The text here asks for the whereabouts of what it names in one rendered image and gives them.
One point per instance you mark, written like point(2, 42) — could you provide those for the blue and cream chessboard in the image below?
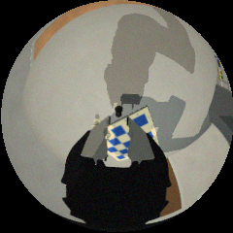
point(119, 141)

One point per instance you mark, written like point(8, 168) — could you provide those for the white bishop chess piece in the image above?
point(96, 121)

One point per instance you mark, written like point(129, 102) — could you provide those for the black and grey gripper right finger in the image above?
point(144, 149)

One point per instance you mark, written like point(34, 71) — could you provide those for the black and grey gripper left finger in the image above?
point(89, 148)

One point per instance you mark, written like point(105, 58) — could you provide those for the black rook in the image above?
point(118, 110)

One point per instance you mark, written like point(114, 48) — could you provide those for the white pawn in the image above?
point(108, 136)

